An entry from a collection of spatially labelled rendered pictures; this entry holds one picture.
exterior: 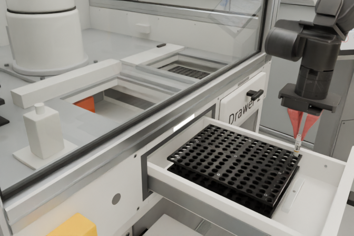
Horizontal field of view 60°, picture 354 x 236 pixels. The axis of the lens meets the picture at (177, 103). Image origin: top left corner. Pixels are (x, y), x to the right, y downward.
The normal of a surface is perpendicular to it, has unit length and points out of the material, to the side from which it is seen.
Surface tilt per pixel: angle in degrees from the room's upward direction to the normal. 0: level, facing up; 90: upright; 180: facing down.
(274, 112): 90
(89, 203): 90
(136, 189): 90
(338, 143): 90
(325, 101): 2
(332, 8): 64
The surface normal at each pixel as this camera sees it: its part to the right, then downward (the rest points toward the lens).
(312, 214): 0.01, -0.90
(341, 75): -0.98, 0.07
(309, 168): -0.58, 0.34
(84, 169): 0.81, 0.26
